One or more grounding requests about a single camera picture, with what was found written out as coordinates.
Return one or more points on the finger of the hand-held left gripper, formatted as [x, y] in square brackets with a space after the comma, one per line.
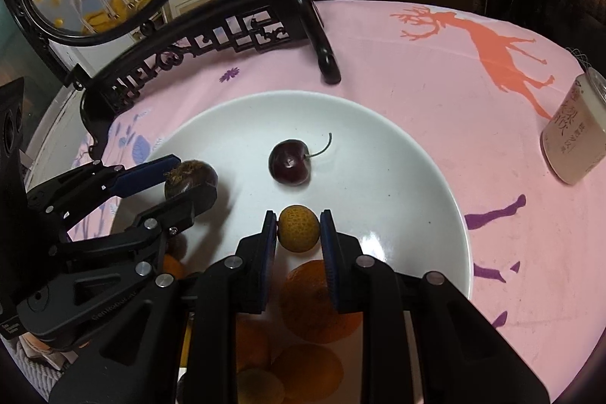
[142, 177]
[156, 222]

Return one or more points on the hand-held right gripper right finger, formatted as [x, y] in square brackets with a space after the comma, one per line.
[329, 252]

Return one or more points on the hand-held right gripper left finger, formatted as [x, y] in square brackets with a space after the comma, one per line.
[270, 252]

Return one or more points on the yellow longan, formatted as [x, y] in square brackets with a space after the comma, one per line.
[258, 387]
[298, 228]

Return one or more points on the white oval plate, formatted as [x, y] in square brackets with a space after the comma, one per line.
[378, 195]

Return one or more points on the smooth round orange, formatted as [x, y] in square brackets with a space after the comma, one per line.
[253, 342]
[307, 373]

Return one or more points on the textured mandarin orange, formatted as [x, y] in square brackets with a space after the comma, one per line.
[312, 304]

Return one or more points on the dark red cherry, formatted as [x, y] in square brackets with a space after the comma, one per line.
[288, 162]

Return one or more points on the pink printed tablecloth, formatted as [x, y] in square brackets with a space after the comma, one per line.
[426, 77]

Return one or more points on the beige beverage can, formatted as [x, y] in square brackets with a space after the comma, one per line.
[575, 134]

